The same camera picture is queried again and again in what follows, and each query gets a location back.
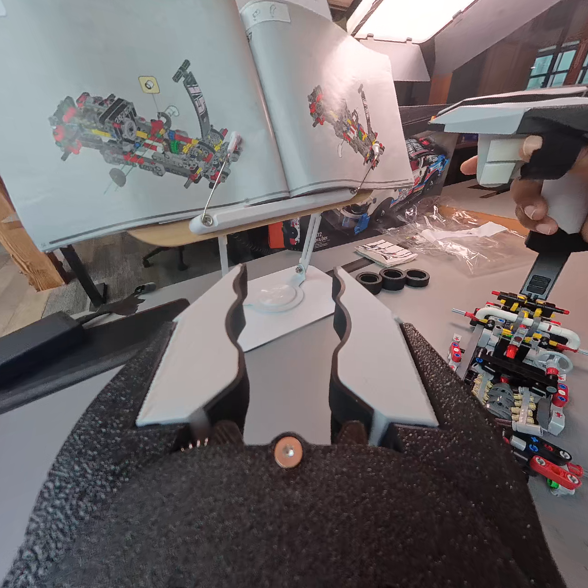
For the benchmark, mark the person's right hand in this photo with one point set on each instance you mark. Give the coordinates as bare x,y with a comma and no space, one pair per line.
533,206

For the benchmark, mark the brick model instruction booklet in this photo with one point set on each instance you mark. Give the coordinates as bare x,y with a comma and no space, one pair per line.
138,55

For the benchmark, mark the wooden beam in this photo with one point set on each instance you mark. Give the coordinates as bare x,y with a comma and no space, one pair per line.
27,248

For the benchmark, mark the white book stand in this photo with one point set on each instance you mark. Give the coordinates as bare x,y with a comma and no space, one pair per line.
285,317

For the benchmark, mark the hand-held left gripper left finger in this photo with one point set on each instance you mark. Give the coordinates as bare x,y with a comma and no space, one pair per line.
193,363

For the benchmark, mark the black toy car box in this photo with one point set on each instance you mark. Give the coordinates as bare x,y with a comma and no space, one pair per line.
427,160

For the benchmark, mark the dark framed window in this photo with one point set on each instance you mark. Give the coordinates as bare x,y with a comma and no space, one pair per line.
556,64

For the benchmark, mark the grey desk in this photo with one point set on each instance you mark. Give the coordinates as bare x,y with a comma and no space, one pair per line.
436,321

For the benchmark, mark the clear plastic bag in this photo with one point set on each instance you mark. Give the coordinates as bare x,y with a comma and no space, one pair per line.
459,252

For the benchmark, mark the bright ceiling light panel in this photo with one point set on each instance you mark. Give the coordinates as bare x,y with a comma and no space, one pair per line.
413,18

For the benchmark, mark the black office chair base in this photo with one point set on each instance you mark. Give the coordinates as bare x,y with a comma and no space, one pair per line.
160,253

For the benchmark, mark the black power adapter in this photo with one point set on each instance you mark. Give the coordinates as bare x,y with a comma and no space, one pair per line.
36,340

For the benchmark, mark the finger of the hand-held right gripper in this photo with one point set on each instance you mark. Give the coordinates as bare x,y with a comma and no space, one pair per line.
528,97
487,120

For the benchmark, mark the black desk rail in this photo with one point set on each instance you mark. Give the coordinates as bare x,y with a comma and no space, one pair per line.
115,340

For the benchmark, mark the black table leg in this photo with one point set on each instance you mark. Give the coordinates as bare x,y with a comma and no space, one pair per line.
85,275

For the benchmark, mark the black and white sticker sheet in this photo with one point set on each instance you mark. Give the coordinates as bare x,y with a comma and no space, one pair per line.
386,252

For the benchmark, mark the black rubber toy tyre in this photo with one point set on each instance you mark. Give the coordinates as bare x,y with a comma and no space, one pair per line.
393,282
367,285
417,280

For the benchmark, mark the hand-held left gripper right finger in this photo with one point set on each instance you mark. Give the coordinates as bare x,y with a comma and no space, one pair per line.
381,367

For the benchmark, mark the brick car model chassis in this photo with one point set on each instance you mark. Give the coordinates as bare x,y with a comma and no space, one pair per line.
519,358

